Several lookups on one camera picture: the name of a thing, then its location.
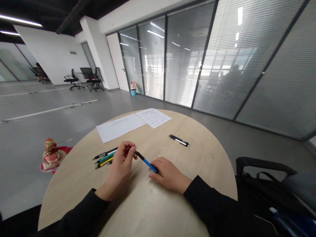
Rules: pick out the white sheet with table print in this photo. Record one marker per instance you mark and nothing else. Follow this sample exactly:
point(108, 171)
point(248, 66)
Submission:
point(118, 127)

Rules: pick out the ceiling light strip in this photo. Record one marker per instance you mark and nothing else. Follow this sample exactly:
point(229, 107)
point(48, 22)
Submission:
point(21, 20)
point(9, 32)

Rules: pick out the white door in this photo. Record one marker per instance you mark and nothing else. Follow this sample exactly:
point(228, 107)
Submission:
point(117, 63)

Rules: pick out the person's right hand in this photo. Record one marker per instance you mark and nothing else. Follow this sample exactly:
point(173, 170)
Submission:
point(170, 175)

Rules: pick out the person's left hand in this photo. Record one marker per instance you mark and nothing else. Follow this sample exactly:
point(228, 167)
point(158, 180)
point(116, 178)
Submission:
point(118, 165)

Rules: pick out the black and white pen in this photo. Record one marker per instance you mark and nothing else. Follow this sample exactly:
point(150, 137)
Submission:
point(179, 139)

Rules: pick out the glass partition with blinds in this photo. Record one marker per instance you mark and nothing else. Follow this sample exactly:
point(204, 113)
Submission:
point(222, 59)

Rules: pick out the white sheet with text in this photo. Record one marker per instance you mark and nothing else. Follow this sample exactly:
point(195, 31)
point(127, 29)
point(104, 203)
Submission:
point(154, 118)

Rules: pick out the blue waste bin with bag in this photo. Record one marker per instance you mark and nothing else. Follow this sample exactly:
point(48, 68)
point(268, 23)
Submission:
point(133, 89)

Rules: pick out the green pen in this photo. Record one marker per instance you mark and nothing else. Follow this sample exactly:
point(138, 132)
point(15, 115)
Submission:
point(106, 157)

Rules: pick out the yellow pen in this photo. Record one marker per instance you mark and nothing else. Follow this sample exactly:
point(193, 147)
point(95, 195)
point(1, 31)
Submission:
point(105, 163)

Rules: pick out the red patterned cloth bag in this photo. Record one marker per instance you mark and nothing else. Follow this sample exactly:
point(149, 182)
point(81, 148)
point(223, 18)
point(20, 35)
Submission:
point(53, 155)

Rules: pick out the blue and black pen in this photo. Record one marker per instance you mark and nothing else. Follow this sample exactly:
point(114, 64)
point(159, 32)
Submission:
point(146, 161)

